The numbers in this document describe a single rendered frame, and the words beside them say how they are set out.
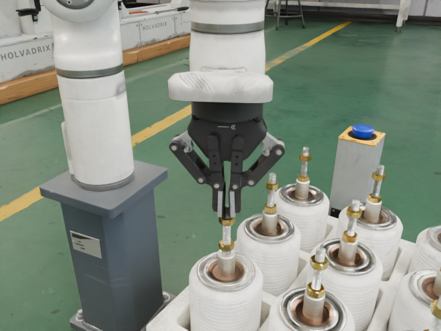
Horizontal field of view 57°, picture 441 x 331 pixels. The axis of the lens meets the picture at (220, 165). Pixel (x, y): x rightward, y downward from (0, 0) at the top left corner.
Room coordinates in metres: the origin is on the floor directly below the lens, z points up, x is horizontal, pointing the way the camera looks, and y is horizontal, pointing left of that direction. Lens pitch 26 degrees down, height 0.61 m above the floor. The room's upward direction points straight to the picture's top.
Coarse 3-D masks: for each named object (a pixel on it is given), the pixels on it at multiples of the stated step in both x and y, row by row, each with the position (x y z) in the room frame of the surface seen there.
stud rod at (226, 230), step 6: (228, 210) 0.40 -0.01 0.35; (228, 216) 0.40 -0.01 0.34; (222, 228) 0.41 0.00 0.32; (228, 228) 0.40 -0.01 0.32; (222, 234) 0.41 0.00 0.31; (228, 234) 0.40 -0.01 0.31; (222, 240) 0.41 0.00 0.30; (228, 240) 0.41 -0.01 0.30; (222, 252) 0.41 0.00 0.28; (228, 252) 0.40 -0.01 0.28
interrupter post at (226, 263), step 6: (234, 252) 0.41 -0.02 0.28; (222, 258) 0.40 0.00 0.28; (228, 258) 0.40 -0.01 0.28; (234, 258) 0.40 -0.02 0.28; (222, 264) 0.40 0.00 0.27; (228, 264) 0.40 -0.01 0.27; (234, 264) 0.41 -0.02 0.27; (222, 270) 0.40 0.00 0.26; (228, 270) 0.40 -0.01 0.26; (234, 270) 0.41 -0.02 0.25; (222, 276) 0.40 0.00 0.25; (228, 276) 0.40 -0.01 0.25
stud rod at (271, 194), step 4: (272, 176) 0.50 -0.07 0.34; (268, 180) 0.50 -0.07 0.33; (272, 180) 0.50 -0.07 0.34; (268, 192) 0.50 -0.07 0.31; (272, 192) 0.50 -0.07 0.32; (268, 196) 0.50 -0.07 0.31; (272, 196) 0.50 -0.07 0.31; (268, 200) 0.50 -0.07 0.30; (272, 200) 0.50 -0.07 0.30; (268, 204) 0.50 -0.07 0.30; (272, 204) 0.50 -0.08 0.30
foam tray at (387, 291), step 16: (336, 224) 0.62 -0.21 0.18; (400, 240) 0.57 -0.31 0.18; (304, 256) 0.53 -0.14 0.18; (400, 256) 0.53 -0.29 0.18; (304, 272) 0.49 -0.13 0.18; (400, 272) 0.49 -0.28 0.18; (384, 288) 0.45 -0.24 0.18; (176, 304) 0.42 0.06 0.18; (384, 304) 0.42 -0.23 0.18; (160, 320) 0.39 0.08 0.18; (176, 320) 0.39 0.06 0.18; (384, 320) 0.39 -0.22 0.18
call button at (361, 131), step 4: (360, 124) 0.74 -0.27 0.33; (352, 128) 0.72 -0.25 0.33; (356, 128) 0.72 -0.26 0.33; (360, 128) 0.71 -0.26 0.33; (364, 128) 0.71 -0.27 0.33; (368, 128) 0.71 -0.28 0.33; (372, 128) 0.72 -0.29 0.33; (356, 132) 0.71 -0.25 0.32; (360, 132) 0.70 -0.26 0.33; (364, 132) 0.70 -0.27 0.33; (368, 132) 0.70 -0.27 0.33; (372, 132) 0.70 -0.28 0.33; (356, 136) 0.71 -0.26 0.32; (360, 136) 0.71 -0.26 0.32; (364, 136) 0.70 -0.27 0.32; (368, 136) 0.71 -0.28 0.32
